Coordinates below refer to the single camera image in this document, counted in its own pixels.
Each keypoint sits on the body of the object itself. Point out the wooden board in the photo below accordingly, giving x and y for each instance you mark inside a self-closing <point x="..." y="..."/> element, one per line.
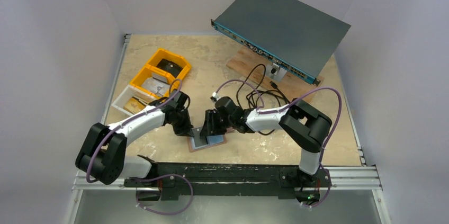
<point x="264" y="73"/>

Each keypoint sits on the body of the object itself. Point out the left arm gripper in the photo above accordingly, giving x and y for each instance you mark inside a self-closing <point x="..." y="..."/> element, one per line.
<point x="185" y="130"/>

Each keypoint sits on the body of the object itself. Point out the aluminium frame rail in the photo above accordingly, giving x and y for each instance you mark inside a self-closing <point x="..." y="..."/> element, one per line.
<point x="337" y="177"/>

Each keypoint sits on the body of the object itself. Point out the grey socket box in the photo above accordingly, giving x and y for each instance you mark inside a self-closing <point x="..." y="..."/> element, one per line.
<point x="275" y="72"/>

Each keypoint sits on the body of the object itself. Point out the yellow bin with black item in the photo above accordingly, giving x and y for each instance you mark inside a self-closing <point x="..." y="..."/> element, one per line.
<point x="165" y="54"/>

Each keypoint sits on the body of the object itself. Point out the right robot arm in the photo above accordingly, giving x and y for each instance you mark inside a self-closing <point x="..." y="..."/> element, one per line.
<point x="307" y="126"/>

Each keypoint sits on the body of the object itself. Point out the black item in bin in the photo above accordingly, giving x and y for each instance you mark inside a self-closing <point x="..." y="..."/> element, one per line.
<point x="170" y="67"/>

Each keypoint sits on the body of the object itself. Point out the yellow bin with cards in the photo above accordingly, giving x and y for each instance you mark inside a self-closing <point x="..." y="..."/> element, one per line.
<point x="146" y="72"/>

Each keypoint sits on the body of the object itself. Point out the grey credit cards in bin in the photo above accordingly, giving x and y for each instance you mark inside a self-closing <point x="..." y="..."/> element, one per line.
<point x="156" y="84"/>

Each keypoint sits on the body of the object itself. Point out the yellow cards in white bin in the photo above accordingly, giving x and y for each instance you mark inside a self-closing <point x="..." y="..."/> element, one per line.
<point x="134" y="105"/>

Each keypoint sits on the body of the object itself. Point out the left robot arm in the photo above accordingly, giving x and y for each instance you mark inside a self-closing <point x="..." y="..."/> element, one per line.
<point x="103" y="153"/>

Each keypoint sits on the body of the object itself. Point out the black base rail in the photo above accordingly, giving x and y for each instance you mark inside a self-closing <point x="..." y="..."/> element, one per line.
<point x="307" y="195"/>

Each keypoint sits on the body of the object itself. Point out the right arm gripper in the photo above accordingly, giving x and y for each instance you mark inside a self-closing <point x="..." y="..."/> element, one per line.
<point x="213" y="124"/>

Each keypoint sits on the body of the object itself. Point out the white plastic bin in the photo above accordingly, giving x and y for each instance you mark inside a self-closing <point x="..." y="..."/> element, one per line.
<point x="128" y="92"/>

